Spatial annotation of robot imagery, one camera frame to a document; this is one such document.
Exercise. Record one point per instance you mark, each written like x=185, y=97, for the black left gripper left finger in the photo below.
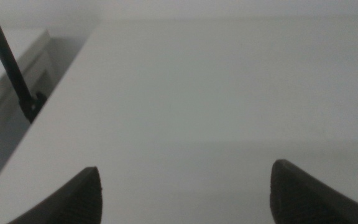
x=76, y=202

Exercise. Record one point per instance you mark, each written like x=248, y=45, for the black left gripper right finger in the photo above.
x=303, y=199

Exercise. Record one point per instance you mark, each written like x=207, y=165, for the grey cabinet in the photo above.
x=8, y=102

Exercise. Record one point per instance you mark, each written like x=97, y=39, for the black pole with clamp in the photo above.
x=6, y=59

